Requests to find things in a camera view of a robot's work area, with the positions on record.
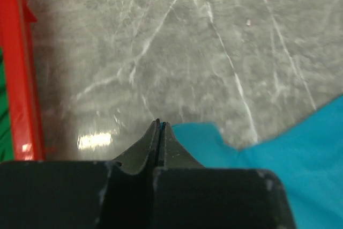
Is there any green t shirt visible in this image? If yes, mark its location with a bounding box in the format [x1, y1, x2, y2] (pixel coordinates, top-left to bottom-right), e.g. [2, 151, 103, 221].
[0, 49, 14, 162]

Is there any red plastic bin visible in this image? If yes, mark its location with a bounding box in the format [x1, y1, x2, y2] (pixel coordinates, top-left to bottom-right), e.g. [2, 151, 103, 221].
[1, 0, 45, 160]

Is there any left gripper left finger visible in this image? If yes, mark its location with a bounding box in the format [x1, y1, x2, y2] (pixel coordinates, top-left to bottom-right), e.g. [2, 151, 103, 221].
[114, 119, 161, 175]

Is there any teal t shirt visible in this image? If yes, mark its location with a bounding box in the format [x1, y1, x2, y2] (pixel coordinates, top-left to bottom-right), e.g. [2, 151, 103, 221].
[171, 97, 342, 228]

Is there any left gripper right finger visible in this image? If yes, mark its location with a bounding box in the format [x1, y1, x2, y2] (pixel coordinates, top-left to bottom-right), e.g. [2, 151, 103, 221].
[156, 122, 203, 167]

